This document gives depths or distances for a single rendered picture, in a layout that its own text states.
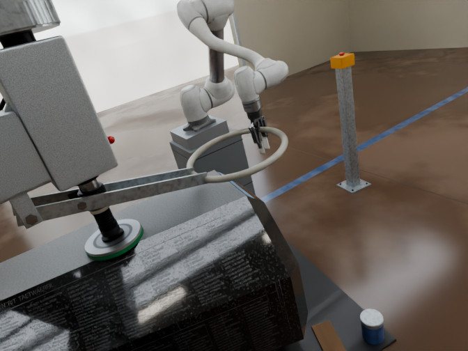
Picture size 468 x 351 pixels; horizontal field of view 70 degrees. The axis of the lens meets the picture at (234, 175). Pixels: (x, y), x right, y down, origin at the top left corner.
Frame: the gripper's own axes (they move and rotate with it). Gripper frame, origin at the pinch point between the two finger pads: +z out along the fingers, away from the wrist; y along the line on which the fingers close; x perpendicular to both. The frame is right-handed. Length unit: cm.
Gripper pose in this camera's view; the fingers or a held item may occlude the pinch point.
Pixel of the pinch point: (263, 145)
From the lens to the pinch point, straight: 177.3
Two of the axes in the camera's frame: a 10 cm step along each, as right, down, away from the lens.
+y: -5.4, 5.4, -6.4
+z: 2.9, 8.4, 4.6
